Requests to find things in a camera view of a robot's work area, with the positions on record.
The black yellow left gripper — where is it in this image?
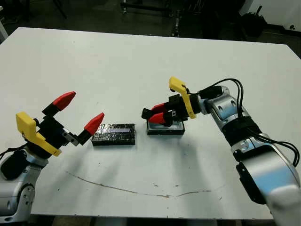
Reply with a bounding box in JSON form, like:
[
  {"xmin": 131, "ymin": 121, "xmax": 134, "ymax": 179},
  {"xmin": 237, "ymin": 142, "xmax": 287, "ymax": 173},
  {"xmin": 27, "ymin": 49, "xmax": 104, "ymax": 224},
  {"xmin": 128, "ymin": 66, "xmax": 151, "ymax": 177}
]
[{"xmin": 15, "ymin": 91, "xmax": 105, "ymax": 157}]

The white side table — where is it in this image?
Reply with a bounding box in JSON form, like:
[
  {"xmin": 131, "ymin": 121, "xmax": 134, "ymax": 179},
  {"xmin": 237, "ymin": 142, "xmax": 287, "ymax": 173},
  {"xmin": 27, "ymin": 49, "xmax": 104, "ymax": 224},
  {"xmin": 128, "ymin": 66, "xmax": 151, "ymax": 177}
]
[{"xmin": 0, "ymin": 0, "xmax": 8, "ymax": 43}]

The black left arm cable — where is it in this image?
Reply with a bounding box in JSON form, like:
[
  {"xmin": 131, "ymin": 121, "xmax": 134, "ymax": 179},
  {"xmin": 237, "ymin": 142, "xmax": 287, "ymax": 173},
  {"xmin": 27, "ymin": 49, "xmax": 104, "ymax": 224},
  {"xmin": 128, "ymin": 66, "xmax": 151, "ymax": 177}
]
[{"xmin": 0, "ymin": 145, "xmax": 27, "ymax": 158}]

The black metal gantry frame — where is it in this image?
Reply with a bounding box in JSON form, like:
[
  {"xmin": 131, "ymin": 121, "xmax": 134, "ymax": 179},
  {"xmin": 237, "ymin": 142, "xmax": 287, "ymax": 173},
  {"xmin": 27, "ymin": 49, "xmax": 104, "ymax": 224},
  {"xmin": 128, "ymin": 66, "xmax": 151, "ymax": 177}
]
[{"xmin": 120, "ymin": 0, "xmax": 182, "ymax": 38}]

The black box base white lining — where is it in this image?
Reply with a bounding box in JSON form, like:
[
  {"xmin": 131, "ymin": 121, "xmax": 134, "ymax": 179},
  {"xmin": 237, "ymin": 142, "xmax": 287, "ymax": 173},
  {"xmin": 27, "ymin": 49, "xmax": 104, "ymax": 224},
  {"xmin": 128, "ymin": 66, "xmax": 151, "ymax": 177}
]
[{"xmin": 146, "ymin": 119, "xmax": 185, "ymax": 136}]

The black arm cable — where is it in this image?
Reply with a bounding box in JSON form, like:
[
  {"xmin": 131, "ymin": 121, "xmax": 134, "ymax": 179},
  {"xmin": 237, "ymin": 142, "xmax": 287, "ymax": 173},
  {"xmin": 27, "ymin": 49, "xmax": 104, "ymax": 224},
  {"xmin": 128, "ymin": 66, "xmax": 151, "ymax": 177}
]
[
  {"xmin": 206, "ymin": 78, "xmax": 299, "ymax": 166},
  {"xmin": 0, "ymin": 145, "xmax": 27, "ymax": 158}
]

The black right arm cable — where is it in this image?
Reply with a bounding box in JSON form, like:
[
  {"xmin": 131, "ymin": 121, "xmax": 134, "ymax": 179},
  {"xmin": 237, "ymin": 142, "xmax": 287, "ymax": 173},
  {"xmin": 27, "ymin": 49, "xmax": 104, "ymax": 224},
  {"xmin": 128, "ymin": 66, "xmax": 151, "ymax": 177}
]
[{"xmin": 206, "ymin": 78, "xmax": 299, "ymax": 166}]

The glossy black box lid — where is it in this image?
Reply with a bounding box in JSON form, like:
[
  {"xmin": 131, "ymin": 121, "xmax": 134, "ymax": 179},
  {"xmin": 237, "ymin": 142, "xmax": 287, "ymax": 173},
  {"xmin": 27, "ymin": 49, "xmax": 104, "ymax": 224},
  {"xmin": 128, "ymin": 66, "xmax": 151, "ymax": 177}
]
[{"xmin": 90, "ymin": 122, "xmax": 137, "ymax": 147}]

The black slanted stand leg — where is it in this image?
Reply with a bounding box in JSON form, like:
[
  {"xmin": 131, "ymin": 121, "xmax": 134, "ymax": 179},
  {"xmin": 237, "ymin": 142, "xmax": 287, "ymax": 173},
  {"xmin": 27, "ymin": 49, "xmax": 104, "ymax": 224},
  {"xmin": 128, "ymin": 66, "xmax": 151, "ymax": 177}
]
[{"xmin": 54, "ymin": 0, "xmax": 68, "ymax": 19}]

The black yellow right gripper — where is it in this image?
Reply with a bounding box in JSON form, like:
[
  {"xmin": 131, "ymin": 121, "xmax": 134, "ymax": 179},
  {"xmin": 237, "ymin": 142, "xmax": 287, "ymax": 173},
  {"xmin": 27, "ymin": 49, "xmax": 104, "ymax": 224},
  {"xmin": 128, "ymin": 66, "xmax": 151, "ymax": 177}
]
[{"xmin": 147, "ymin": 76, "xmax": 202, "ymax": 127}]

